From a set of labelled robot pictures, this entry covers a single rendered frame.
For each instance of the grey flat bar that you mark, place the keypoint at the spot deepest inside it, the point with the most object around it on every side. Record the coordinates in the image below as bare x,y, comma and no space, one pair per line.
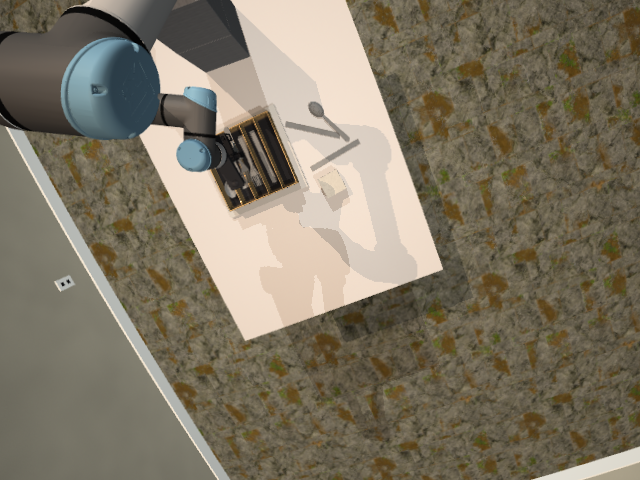
335,154
263,156
312,129

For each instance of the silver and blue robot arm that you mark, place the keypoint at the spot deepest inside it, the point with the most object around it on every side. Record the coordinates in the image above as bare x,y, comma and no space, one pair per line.
81,79

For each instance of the brown divided tray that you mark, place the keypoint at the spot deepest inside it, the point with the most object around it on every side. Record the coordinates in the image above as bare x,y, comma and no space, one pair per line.
238,191

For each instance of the silver spoon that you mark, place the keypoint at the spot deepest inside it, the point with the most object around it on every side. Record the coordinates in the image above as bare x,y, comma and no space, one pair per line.
317,110
228,191

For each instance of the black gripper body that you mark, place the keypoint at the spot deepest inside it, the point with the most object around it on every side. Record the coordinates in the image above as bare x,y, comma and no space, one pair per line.
223,140

